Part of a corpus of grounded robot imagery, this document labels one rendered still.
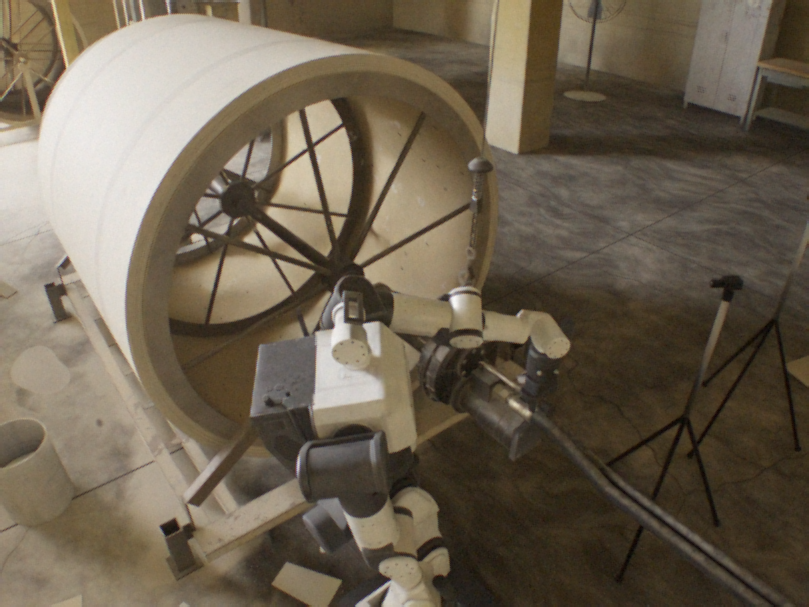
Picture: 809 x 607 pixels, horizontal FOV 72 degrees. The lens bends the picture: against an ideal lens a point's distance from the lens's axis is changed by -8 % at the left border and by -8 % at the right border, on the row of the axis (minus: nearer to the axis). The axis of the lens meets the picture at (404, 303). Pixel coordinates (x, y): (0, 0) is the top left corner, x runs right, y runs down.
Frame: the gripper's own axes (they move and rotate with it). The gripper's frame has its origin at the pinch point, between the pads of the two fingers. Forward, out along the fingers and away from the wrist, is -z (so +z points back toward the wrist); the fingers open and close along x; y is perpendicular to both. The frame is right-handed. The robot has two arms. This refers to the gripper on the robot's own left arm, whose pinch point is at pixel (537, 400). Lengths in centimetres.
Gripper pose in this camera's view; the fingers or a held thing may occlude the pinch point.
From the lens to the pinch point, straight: 174.2
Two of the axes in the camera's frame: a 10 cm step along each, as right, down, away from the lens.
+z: 0.0, -8.4, -5.5
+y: -6.2, -4.3, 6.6
